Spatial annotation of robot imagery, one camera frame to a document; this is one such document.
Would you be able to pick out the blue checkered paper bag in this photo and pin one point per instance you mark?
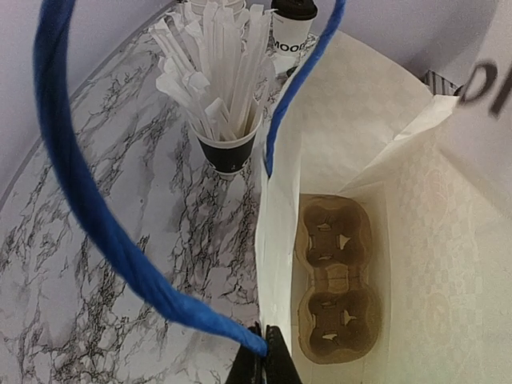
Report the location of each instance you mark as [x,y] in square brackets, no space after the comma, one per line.
[400,273]

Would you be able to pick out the white paper cup GOOD print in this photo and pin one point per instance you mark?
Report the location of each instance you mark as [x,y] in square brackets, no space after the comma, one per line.
[290,34]

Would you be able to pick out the brown cardboard cup carrier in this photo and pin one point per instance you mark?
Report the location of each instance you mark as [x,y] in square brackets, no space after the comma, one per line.
[342,314]

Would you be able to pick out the white wrapped straws bundle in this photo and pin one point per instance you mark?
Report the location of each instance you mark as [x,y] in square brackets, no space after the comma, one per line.
[212,64]

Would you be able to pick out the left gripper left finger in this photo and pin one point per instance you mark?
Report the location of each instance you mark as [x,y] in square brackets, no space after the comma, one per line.
[247,368]

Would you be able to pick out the black cup holding straws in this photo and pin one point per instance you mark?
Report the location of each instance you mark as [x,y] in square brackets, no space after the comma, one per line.
[228,158]

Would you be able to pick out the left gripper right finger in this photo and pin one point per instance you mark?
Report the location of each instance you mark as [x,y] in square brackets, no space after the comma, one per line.
[278,364]

